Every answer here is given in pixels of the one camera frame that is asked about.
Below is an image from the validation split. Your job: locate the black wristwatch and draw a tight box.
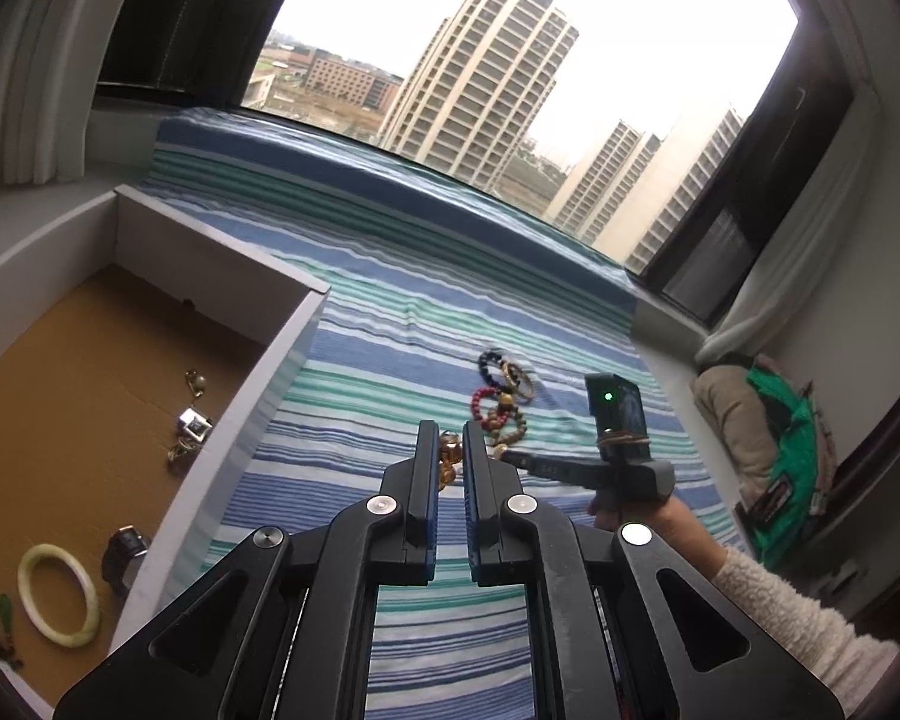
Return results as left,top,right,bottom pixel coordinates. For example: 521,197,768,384
101,526,150,598

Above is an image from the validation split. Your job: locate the brown bead bracelet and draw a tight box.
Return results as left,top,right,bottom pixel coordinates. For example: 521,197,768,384
484,397,533,444

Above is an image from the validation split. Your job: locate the dark window frame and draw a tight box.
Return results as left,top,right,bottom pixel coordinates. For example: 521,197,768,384
625,81,857,328
96,0,325,110

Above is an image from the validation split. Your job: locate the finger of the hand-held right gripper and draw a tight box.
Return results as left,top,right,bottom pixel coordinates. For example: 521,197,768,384
499,450,605,493

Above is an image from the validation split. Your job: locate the green jade pendant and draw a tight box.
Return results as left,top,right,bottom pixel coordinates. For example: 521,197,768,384
0,592,25,673

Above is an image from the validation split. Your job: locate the green bag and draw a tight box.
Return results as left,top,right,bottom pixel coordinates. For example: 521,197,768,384
735,358,842,572

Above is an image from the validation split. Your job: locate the low brown building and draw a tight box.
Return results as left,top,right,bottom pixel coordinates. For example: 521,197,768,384
303,52,407,110

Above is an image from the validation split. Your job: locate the beige pillow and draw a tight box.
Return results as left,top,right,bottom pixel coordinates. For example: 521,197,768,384
690,358,767,497

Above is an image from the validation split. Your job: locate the blue green striped blanket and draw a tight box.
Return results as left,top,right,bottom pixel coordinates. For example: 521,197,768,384
112,109,737,720

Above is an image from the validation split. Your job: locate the thin metal bangle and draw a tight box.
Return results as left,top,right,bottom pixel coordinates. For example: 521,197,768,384
501,363,542,403

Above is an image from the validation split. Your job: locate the white cardboard box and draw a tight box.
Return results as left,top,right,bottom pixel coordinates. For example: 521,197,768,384
0,184,333,715

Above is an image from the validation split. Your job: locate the red bead bracelet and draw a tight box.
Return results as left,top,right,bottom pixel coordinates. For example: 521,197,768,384
470,385,506,425

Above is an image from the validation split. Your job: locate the pale jade bangle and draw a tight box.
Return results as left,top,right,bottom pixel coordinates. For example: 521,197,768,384
17,544,101,648

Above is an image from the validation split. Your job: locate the tall beige tower building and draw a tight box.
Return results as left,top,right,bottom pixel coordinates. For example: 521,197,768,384
378,0,581,193

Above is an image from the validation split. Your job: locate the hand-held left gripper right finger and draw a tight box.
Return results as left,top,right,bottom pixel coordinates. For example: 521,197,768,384
461,421,848,720

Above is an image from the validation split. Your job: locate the white curtain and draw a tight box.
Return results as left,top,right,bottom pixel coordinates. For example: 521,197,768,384
694,0,883,370
0,0,133,197

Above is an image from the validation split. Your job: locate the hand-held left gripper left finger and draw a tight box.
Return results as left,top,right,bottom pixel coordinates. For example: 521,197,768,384
52,420,440,720

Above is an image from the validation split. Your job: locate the person's right hand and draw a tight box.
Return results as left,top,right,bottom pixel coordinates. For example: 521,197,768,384
586,495,730,583

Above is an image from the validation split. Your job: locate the pale tower block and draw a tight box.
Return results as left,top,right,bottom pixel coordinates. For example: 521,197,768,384
547,118,662,227
630,105,748,272

